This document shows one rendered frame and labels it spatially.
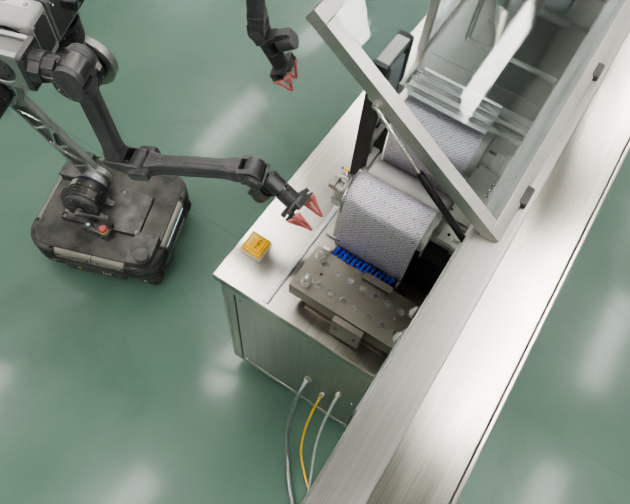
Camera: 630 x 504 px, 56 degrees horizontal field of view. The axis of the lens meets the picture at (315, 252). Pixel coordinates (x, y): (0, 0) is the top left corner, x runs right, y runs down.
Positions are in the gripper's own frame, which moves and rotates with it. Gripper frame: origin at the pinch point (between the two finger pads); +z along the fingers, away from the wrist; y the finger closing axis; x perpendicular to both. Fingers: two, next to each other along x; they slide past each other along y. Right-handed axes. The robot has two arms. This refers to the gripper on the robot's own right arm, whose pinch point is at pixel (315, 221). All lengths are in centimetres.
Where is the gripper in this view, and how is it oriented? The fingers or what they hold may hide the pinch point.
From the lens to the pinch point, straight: 181.2
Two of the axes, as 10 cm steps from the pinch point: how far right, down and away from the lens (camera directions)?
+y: -5.4, 7.3, -4.2
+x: 4.6, -1.7, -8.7
